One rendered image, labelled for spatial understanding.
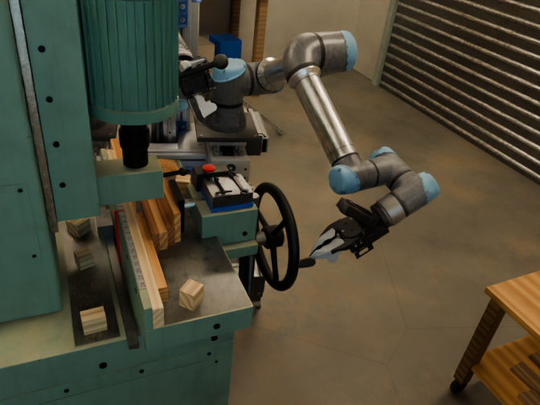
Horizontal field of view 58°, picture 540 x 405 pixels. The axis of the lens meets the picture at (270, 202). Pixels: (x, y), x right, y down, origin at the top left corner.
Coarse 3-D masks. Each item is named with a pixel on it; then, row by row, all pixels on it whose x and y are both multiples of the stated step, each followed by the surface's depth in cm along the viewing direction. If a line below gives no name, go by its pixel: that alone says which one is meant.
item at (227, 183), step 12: (216, 168) 117; (192, 180) 118; (204, 180) 113; (228, 180) 114; (240, 180) 115; (204, 192) 114; (228, 192) 110; (252, 192) 111; (216, 204) 109; (228, 204) 110; (240, 204) 112; (252, 204) 113
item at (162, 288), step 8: (112, 144) 135; (120, 152) 132; (136, 216) 109; (144, 224) 107; (144, 232) 105; (144, 240) 103; (152, 248) 101; (152, 256) 99; (152, 264) 97; (160, 272) 95; (160, 280) 93; (160, 288) 92; (160, 296) 93
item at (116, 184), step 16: (112, 160) 103; (96, 176) 97; (112, 176) 98; (128, 176) 99; (144, 176) 101; (160, 176) 102; (112, 192) 100; (128, 192) 101; (144, 192) 103; (160, 192) 104
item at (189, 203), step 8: (176, 184) 112; (176, 192) 109; (176, 200) 108; (184, 200) 107; (192, 200) 113; (200, 200) 113; (184, 208) 108; (192, 208) 113; (184, 216) 109; (184, 224) 111
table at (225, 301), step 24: (120, 240) 111; (192, 240) 110; (216, 240) 111; (168, 264) 103; (192, 264) 104; (216, 264) 105; (168, 288) 97; (216, 288) 99; (240, 288) 99; (168, 312) 92; (192, 312) 93; (216, 312) 93; (240, 312) 95; (144, 336) 90; (168, 336) 91; (192, 336) 94
